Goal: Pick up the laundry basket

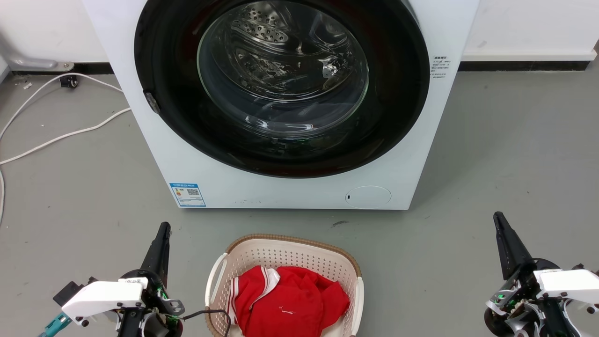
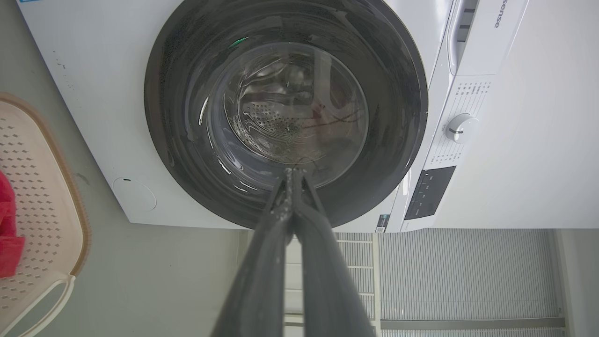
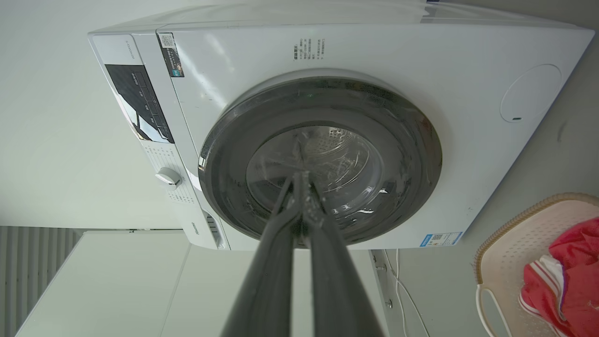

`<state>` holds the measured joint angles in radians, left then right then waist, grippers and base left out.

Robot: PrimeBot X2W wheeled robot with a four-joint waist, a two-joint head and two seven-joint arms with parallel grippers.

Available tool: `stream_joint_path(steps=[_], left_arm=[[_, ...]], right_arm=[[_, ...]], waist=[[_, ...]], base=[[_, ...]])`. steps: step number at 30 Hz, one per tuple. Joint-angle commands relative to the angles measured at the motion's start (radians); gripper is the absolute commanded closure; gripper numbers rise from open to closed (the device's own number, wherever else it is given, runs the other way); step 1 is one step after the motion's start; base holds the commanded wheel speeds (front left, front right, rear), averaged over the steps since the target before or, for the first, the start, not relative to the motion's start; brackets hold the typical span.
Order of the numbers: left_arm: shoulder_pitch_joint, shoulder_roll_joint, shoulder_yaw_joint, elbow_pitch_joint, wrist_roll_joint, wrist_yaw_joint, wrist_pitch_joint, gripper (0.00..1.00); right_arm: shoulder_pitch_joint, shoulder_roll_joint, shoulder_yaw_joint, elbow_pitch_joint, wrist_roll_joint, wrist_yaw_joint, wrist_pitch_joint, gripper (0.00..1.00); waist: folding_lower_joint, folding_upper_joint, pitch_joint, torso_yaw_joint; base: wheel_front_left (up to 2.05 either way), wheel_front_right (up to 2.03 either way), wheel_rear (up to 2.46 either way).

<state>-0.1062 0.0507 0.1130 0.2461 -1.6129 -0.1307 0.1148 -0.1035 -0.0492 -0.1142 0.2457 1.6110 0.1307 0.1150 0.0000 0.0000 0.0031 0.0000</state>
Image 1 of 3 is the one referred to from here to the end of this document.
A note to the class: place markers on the steel washer drum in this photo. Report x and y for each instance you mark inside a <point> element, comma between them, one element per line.
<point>281,61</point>

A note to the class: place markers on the round white filter cover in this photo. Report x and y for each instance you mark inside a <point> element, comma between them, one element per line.
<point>368,197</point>

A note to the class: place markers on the red garment with white stripes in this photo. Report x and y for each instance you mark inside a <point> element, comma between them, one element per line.
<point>285,304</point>

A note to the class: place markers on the cream plastic laundry basket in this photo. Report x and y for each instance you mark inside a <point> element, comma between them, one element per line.
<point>285,255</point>

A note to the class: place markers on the black round washer door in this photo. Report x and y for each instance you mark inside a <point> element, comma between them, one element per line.
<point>398,117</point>

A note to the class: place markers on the white front-load washing machine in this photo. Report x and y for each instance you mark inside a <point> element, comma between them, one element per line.
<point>290,192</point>

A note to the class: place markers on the small black text sticker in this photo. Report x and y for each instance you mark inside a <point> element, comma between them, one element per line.
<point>440,66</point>

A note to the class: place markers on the blue energy label sticker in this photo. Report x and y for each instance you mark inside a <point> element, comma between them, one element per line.
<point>187,194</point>

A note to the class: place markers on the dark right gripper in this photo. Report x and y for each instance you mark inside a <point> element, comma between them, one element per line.
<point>519,304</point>

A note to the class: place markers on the grey washer door latch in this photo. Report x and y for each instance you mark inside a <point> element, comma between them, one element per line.
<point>152,102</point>

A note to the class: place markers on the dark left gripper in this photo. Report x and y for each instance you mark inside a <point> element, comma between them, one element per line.
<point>152,285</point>

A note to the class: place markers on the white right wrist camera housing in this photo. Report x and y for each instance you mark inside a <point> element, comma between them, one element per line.
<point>568,283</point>

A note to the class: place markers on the small black caster wheel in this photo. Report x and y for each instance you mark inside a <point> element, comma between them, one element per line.
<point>69,81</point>

